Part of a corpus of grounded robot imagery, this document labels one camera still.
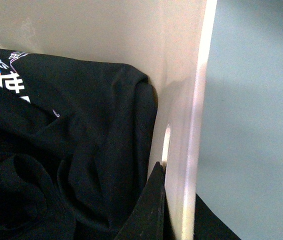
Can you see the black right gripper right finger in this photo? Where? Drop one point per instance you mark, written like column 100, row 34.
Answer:
column 207, row 226

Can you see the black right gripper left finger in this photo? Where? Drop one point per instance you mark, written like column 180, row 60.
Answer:
column 146, row 221

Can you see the beige plastic laundry hamper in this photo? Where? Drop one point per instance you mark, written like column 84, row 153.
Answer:
column 169, row 40

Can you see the black printed t-shirt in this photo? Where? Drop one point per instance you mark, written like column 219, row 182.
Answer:
column 75, row 139

